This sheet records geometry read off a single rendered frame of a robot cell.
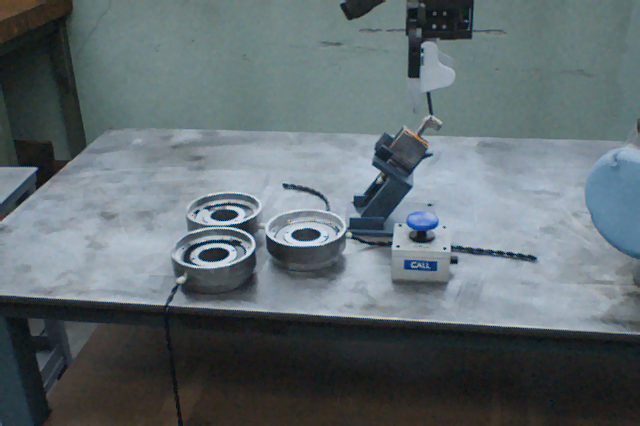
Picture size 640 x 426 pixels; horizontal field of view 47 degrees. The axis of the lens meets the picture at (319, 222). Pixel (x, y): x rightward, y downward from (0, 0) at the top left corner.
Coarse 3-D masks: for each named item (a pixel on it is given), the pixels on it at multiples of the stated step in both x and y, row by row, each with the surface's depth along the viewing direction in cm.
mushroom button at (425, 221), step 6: (408, 216) 92; (414, 216) 91; (420, 216) 91; (426, 216) 91; (432, 216) 91; (408, 222) 91; (414, 222) 90; (420, 222) 90; (426, 222) 90; (432, 222) 90; (438, 222) 91; (414, 228) 90; (420, 228) 90; (426, 228) 90; (432, 228) 90; (420, 234) 92; (426, 234) 92
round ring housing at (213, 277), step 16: (176, 240) 94; (192, 240) 96; (240, 240) 96; (176, 256) 93; (192, 256) 93; (208, 256) 95; (224, 256) 95; (256, 256) 93; (176, 272) 90; (192, 272) 88; (208, 272) 88; (224, 272) 88; (240, 272) 90; (192, 288) 90; (208, 288) 90; (224, 288) 90
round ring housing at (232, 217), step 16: (224, 192) 107; (240, 192) 107; (192, 208) 104; (240, 208) 105; (256, 208) 104; (192, 224) 99; (208, 224) 98; (224, 224) 98; (240, 224) 98; (256, 224) 101
